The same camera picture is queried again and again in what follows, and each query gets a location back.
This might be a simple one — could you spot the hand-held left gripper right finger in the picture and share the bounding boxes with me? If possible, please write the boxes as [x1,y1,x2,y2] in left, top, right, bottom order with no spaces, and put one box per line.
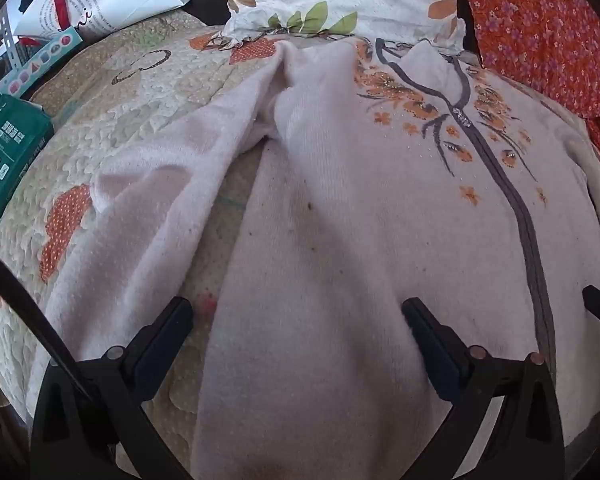
[401,297,577,480]

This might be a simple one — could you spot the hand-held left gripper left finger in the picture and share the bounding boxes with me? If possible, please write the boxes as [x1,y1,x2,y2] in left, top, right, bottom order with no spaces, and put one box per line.
[30,296,196,480]

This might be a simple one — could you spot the pink embroidered sweater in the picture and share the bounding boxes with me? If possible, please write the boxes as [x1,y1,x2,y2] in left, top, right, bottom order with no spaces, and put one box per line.
[27,37,600,480]

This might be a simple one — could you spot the quilted heart-print bedspread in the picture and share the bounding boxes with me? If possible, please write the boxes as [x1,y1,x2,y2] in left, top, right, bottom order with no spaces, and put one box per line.
[0,10,600,480]

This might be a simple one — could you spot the green cardboard package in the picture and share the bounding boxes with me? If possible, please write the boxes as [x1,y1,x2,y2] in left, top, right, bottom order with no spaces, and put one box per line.
[0,91,55,241]

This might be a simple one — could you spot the orange floral blanket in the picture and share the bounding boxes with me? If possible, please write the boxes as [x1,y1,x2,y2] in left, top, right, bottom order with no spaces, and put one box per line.
[452,0,600,186]

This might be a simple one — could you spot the light blue patterned box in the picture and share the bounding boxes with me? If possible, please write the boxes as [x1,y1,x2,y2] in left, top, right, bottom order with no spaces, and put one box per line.
[0,27,83,97]

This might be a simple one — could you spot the black strap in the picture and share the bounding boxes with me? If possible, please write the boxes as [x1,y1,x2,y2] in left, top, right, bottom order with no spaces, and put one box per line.
[0,246,97,403]

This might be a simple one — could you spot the perforated metal rail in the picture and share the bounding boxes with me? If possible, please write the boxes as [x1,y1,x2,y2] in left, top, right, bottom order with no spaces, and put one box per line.
[0,12,22,68]

